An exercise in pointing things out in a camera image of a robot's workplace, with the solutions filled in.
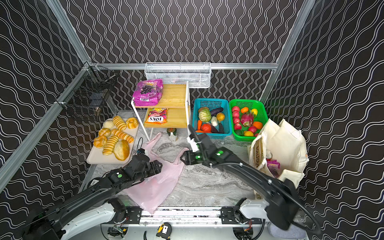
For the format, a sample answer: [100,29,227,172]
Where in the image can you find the pink plastic bag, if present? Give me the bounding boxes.
[120,133,188,214]

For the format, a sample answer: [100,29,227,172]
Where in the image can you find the red soda can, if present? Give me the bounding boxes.
[265,150,273,161]

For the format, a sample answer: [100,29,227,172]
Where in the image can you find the purple snack bag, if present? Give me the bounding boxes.
[267,160,281,178]
[133,79,164,107]

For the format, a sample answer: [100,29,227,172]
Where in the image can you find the cream canvas tote bag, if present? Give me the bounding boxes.
[248,119,309,188]

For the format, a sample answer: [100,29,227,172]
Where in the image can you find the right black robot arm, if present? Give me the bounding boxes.
[182,125,322,235]

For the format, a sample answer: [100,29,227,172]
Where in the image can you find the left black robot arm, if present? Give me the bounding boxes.
[22,154,163,240]

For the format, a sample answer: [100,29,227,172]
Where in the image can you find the round crusty bread loaf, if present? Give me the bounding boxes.
[113,140,130,161]

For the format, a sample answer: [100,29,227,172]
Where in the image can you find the striped long bread roll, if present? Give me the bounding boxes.
[102,135,120,156]

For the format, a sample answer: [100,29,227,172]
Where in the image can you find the green cabbage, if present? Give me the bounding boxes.
[199,109,212,123]

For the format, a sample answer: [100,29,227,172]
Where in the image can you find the green glass bottle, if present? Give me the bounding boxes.
[167,128,178,142]

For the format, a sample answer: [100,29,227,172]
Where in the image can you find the purple eggplant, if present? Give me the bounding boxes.
[210,107,224,117]

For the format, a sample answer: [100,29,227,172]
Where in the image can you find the beige bread tray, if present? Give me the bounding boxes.
[87,116,139,165]

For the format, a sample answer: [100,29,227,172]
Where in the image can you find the teal plastic basket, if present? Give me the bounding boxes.
[192,98,233,139]

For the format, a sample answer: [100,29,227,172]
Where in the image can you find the pink dragon fruit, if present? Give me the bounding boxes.
[241,113,254,127]

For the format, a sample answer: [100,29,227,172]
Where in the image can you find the green plastic basket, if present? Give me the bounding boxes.
[229,99,269,142]

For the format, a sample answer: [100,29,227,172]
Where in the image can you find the red Fox's candy bag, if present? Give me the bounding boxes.
[146,108,168,125]

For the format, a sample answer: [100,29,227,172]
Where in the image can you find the white wooden two-tier shelf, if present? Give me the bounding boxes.
[131,81,192,140]

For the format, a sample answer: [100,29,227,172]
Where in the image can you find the yellow black tape measure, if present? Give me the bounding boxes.
[156,223,172,240]

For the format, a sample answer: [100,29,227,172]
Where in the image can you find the white wire wall basket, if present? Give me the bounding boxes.
[145,62,212,89]

